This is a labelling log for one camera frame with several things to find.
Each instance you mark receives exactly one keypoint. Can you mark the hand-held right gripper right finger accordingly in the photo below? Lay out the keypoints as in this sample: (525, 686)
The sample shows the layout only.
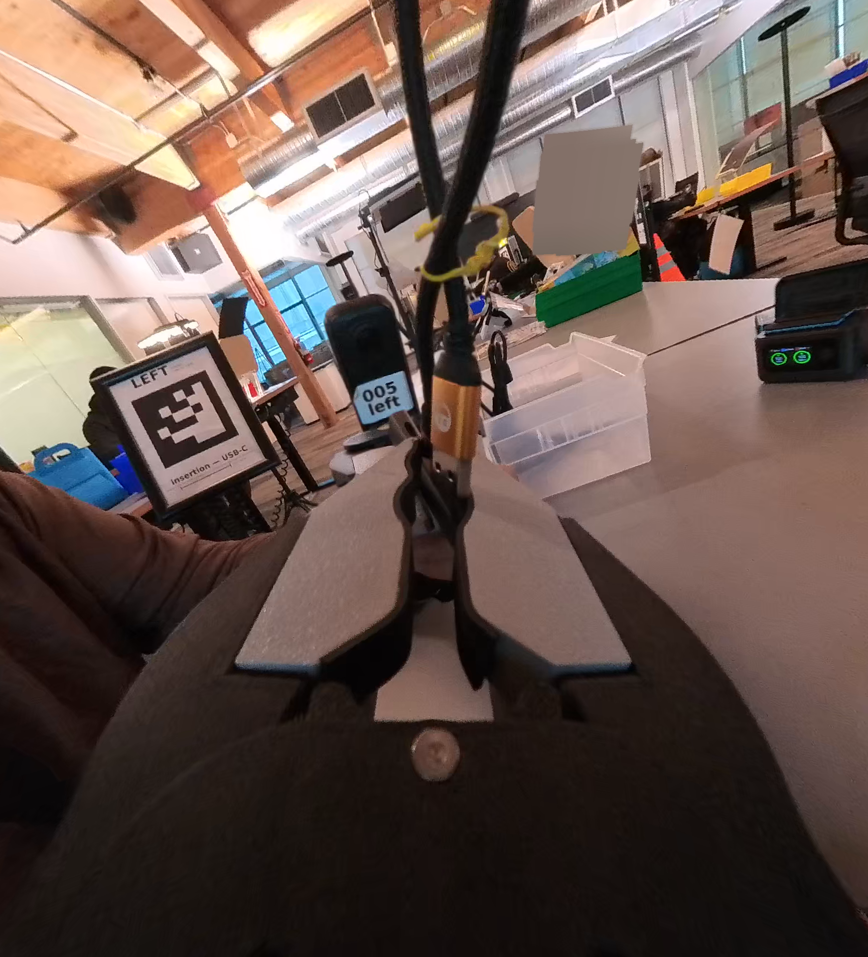
(538, 590)

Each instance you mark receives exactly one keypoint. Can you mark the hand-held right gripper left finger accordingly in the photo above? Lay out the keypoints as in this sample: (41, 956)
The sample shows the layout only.
(329, 583)

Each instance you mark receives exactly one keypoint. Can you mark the person's left forearm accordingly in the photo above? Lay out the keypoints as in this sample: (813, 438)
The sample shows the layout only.
(105, 553)

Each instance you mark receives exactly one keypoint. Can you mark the beige card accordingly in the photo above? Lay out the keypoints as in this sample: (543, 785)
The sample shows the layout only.
(238, 355)

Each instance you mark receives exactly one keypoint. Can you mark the black easel stand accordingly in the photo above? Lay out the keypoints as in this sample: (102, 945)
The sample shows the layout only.
(225, 516)

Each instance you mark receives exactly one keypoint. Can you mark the black square panel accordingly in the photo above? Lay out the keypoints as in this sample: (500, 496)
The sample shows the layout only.
(234, 318)

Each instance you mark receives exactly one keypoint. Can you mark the black monitor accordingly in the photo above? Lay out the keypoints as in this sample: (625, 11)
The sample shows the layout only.
(402, 208)

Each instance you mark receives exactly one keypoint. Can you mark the clear plastic bin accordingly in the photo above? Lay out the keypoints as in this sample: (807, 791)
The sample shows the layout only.
(576, 426)

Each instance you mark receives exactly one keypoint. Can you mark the black ceiling speaker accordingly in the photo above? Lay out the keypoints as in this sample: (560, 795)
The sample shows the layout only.
(196, 253)

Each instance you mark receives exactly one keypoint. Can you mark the pendant lamp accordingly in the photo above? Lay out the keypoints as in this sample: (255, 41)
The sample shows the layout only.
(169, 335)

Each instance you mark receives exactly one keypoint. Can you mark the framed marker sign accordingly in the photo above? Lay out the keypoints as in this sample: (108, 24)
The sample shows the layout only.
(180, 426)

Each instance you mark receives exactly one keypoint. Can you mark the ceiling air vent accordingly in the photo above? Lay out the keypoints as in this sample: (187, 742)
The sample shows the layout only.
(340, 105)

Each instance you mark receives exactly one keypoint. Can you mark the green bin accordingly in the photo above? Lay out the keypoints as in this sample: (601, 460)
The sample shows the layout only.
(591, 295)

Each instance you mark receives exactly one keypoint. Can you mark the blue tote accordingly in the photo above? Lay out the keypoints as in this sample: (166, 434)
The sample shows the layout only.
(75, 478)

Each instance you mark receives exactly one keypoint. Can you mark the orange traffic cone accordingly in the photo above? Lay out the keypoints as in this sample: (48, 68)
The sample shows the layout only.
(666, 265)

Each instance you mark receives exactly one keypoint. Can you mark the white paper tag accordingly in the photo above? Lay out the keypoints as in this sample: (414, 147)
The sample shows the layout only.
(725, 243)

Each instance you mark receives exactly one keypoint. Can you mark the black charging case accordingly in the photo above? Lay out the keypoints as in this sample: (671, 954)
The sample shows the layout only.
(815, 299)

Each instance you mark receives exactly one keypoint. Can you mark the wooden desk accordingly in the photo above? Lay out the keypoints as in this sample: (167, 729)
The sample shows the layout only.
(748, 194)

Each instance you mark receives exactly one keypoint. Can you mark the black floor lamp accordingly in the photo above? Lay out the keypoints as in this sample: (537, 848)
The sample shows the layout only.
(781, 21)

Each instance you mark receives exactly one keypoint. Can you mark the black office chair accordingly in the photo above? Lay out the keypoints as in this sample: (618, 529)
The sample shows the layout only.
(867, 134)

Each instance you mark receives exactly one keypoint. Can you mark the wooden post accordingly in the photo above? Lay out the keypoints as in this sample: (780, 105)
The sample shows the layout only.
(269, 314)

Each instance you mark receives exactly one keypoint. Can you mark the silver air duct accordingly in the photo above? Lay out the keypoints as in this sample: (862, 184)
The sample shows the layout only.
(553, 67)

